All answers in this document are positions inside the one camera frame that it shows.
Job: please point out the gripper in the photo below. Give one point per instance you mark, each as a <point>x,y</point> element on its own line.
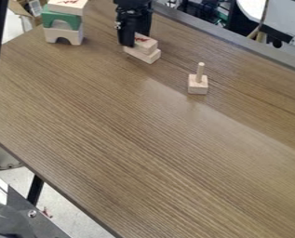
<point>132,8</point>

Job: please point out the rectangle block with red mark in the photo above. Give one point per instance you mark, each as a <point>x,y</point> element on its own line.
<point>147,44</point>

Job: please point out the white arch block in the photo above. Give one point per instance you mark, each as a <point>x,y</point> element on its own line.
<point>74,34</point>

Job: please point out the large block with red mark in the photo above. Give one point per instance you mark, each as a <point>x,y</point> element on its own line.
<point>67,6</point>

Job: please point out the green arch block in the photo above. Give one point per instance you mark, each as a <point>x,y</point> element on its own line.
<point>61,17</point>

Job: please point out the wooden cube with peg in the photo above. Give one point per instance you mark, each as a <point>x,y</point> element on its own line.
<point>198,84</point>

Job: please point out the cardboard box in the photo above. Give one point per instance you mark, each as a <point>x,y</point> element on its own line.
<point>24,13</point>

